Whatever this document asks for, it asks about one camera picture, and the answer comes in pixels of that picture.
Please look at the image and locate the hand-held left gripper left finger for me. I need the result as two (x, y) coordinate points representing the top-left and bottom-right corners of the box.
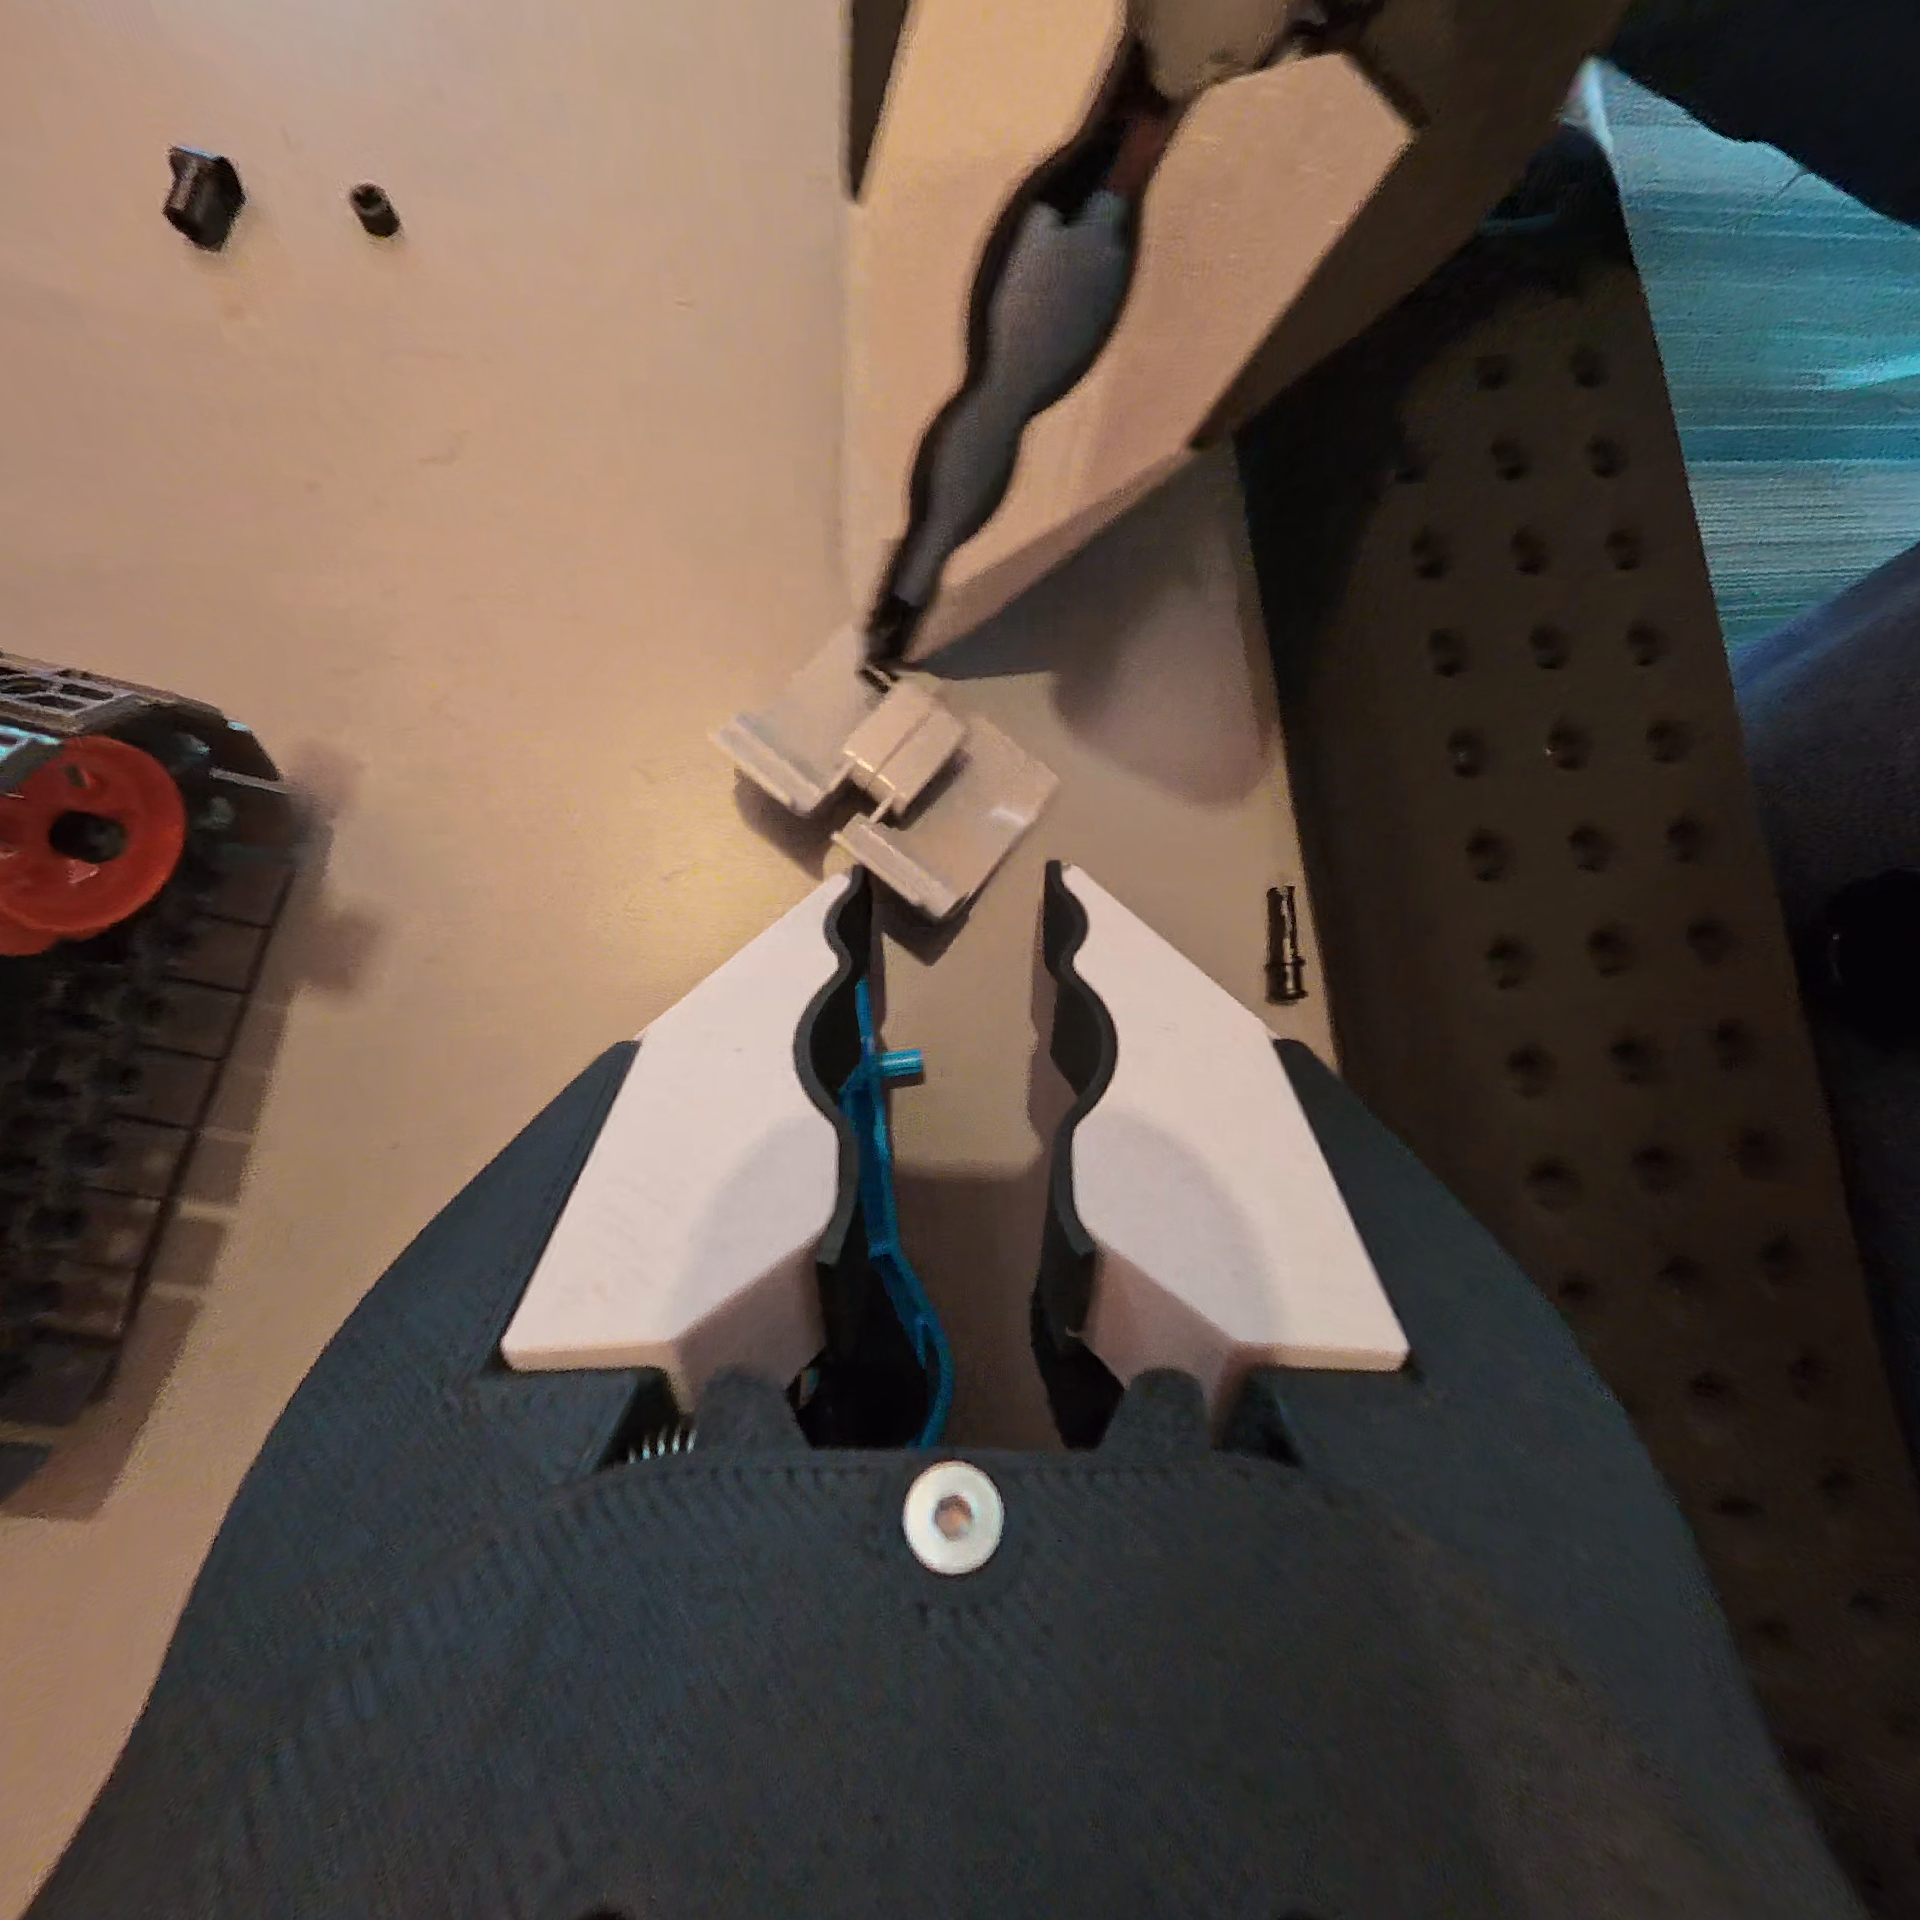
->
(502, 868), (880, 1401)

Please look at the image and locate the blue plastic brick tool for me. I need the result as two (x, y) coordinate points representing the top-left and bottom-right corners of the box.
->
(796, 977), (963, 1449)

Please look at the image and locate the grey plastic panel assembly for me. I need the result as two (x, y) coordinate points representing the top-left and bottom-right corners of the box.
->
(711, 621), (1061, 925)

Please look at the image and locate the grey orange tracked toy robot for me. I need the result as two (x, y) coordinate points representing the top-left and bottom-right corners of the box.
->
(0, 648), (301, 1481)

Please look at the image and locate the black perforated armrest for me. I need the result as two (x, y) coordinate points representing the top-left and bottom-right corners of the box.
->
(1244, 127), (1920, 1920)

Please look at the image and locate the black plastic connector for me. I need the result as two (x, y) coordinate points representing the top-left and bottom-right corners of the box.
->
(161, 142), (246, 252)

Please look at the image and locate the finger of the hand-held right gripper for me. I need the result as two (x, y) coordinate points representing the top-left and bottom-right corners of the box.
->
(844, 0), (1143, 663)
(881, 0), (1640, 668)

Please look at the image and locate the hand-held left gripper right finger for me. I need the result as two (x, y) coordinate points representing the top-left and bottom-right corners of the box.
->
(1029, 859), (1413, 1396)

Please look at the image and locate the person's right forearm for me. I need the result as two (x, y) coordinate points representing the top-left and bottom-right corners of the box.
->
(1567, 0), (1920, 231)

